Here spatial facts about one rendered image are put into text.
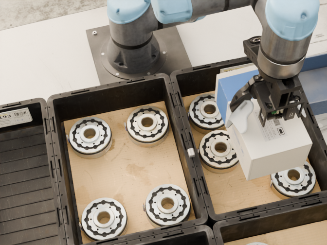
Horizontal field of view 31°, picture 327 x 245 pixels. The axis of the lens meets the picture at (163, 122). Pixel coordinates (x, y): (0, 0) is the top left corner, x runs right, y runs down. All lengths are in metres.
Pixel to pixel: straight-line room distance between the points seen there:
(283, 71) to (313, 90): 0.77
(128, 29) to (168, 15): 0.65
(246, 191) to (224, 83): 0.33
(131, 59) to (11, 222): 0.55
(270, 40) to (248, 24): 0.94
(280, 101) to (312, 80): 0.72
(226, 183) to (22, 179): 0.49
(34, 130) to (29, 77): 0.29
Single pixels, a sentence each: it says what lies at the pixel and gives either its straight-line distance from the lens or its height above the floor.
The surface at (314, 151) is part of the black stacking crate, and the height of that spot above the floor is 0.88.
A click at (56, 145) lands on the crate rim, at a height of 0.93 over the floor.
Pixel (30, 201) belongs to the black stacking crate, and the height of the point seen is 0.83.
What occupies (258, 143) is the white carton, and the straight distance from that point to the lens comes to 1.11.
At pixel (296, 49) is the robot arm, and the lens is 0.91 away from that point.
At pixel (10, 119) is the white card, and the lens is 1.48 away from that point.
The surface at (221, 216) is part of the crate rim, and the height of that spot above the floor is 0.93.
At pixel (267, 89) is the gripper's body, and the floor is 1.24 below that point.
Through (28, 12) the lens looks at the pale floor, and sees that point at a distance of 2.90.
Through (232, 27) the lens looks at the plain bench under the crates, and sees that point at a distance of 1.83.
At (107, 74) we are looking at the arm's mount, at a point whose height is 0.75.
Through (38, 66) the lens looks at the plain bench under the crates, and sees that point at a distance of 1.79.
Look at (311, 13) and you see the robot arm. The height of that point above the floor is 1.46.
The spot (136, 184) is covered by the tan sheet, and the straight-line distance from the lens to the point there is 1.40.
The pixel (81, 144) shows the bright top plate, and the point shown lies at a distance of 1.43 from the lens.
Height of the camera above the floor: 2.10
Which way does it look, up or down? 59 degrees down
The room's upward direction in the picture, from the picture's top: 3 degrees counter-clockwise
